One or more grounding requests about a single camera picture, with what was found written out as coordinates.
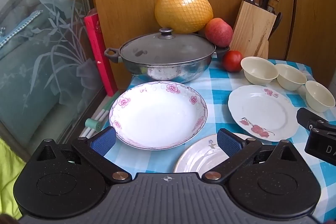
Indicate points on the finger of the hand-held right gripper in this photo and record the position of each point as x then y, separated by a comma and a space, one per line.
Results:
307, 119

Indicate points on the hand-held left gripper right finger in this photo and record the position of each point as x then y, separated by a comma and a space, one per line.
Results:
228, 142

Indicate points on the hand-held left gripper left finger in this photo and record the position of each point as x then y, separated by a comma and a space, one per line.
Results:
103, 141

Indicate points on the cream bowl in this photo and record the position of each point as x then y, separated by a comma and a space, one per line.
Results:
291, 78
258, 72
320, 96

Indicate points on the small plate with blue flower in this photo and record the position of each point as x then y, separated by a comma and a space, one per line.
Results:
199, 155

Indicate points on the plate with red flowers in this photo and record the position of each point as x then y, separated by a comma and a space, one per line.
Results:
262, 111

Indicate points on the deep plate with pink flowers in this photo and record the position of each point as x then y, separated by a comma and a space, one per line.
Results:
157, 119

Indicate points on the green white plastic rods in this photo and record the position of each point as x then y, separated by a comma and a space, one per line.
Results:
92, 124

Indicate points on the blue checkered tablecloth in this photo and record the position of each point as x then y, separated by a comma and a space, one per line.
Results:
218, 87

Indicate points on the red tomato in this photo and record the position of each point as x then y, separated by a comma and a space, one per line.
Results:
232, 61

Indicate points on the red box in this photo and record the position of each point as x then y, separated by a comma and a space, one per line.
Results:
101, 56

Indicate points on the yellow-green cloth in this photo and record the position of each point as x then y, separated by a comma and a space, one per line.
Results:
10, 176

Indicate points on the wooden knife block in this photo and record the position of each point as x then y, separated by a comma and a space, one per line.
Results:
253, 30

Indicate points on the frosted glass door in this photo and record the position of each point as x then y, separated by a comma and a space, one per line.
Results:
39, 56

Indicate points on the red apple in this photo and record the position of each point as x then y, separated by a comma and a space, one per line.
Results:
219, 32

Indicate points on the glass pot lid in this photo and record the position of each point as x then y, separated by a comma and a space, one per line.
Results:
168, 49

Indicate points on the pomelo in yellow net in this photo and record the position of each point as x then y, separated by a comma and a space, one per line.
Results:
183, 7

